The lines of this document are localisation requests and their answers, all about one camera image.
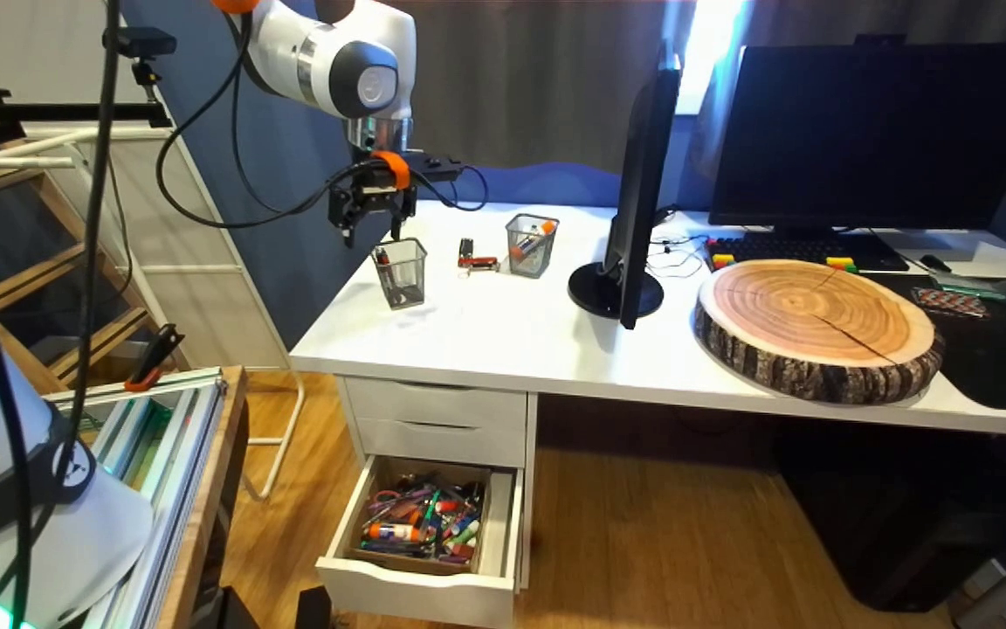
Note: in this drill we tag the side-on black monitor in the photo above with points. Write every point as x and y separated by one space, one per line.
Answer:
620 284

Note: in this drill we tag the pens in right basket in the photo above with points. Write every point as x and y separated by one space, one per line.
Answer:
533 238

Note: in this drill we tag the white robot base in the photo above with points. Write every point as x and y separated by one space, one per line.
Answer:
88 525

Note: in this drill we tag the grey curtain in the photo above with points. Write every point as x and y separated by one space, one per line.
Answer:
533 80

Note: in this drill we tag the closed white drawer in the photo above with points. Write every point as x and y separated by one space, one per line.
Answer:
438 425

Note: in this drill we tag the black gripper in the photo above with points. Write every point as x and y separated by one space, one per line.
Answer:
380 177

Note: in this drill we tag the open white drawer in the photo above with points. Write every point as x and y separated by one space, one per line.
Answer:
480 596

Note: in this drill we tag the right black mesh pen basket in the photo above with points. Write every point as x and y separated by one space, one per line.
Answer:
537 262

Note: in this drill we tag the left black mesh pen basket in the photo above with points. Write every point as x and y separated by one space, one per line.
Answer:
405 271

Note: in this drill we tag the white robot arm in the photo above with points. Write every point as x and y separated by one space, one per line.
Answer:
359 69

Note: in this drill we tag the wooden ladder shelf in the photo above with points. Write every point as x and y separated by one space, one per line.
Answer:
65 311

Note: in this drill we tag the black mouse mat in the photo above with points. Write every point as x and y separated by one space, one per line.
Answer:
972 325

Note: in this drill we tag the pens in open drawer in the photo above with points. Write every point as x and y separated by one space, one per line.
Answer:
424 519

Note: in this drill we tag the black keyboard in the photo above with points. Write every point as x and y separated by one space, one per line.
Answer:
862 248

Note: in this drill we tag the black mesh pen basket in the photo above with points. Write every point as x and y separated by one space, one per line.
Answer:
537 262
405 271

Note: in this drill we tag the black webcam on stand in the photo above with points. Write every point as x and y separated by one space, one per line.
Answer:
143 43

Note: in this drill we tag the large black monitor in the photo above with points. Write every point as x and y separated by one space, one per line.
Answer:
863 136

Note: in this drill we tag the wood slice cushion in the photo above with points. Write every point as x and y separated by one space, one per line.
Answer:
817 332

